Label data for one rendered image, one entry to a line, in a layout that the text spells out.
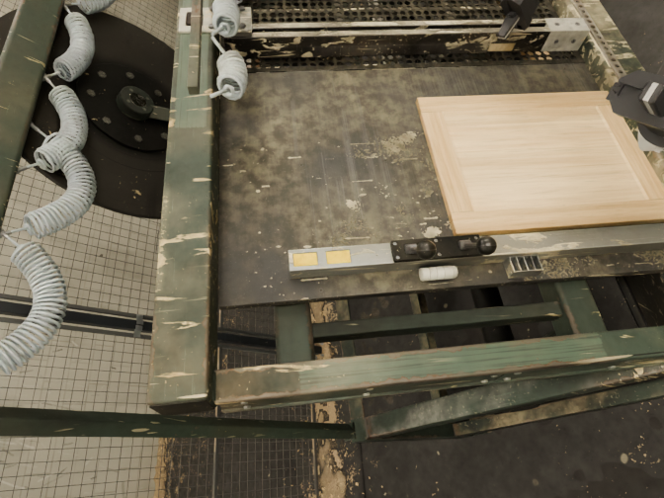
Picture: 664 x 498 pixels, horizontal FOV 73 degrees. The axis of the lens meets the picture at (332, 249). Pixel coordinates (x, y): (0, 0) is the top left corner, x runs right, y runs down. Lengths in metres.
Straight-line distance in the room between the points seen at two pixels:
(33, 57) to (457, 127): 1.16
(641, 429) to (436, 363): 1.46
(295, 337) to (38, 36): 1.12
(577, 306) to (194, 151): 0.92
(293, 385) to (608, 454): 1.67
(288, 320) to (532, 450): 1.66
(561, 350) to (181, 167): 0.86
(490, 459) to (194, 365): 1.90
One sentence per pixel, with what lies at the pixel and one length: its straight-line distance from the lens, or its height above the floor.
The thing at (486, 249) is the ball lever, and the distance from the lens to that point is 0.89.
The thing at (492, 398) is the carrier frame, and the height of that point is 0.79.
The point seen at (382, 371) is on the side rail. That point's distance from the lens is 0.86.
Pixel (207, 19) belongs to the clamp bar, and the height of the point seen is 1.82.
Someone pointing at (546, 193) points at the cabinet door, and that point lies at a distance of 1.22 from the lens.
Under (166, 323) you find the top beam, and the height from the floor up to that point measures 1.86.
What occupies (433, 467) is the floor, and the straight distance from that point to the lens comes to 2.68.
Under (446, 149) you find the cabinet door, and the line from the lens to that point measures 1.20.
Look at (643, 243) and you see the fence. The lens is 1.23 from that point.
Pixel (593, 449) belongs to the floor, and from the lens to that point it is 2.30.
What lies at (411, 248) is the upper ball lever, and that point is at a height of 1.47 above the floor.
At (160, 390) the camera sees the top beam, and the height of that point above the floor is 1.86.
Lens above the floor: 2.17
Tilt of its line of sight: 39 degrees down
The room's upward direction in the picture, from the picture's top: 71 degrees counter-clockwise
